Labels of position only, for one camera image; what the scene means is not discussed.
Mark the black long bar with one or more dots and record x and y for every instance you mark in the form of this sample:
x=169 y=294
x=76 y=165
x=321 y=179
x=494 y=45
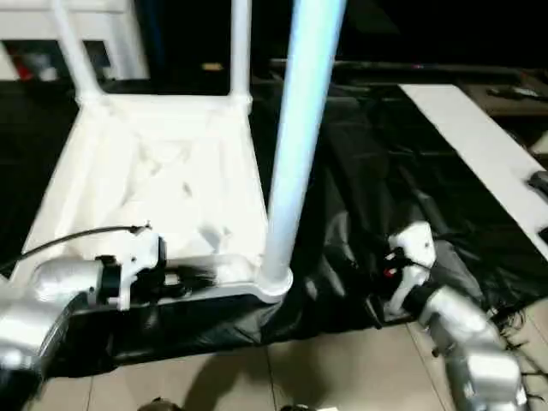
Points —
x=406 y=68

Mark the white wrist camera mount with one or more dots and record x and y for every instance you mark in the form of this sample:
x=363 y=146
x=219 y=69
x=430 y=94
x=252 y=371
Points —
x=137 y=257
x=413 y=252

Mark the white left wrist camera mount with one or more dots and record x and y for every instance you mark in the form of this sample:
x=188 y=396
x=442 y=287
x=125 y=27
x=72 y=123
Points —
x=137 y=257

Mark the blue upright panel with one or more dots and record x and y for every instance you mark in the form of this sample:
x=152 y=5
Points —
x=158 y=38

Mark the black flat remote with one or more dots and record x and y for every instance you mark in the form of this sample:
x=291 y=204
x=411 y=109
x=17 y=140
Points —
x=514 y=93

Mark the black case with yellow label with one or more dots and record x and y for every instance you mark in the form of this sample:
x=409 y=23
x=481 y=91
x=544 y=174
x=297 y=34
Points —
x=192 y=34

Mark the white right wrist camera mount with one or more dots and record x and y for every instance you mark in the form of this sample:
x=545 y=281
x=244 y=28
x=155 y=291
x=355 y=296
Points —
x=413 y=252

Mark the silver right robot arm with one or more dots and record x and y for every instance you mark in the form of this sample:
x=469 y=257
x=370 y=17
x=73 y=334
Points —
x=471 y=334

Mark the white plastic table leg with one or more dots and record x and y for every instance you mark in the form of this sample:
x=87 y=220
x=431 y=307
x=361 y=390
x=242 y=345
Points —
x=240 y=47
x=304 y=128
x=75 y=47

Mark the black small device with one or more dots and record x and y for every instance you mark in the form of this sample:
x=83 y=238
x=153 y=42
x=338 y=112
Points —
x=539 y=180

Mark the white flat board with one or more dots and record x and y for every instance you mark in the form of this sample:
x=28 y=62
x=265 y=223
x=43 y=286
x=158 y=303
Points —
x=471 y=141

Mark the white plastic table top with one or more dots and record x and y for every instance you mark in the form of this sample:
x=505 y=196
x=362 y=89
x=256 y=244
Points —
x=150 y=171

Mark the white cabinet with glass doors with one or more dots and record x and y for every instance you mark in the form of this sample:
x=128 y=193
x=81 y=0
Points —
x=115 y=34

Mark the black plastic mat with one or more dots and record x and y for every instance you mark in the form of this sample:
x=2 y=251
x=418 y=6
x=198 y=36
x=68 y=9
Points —
x=385 y=192

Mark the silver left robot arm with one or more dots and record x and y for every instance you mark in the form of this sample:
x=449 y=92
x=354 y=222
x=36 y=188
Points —
x=51 y=287

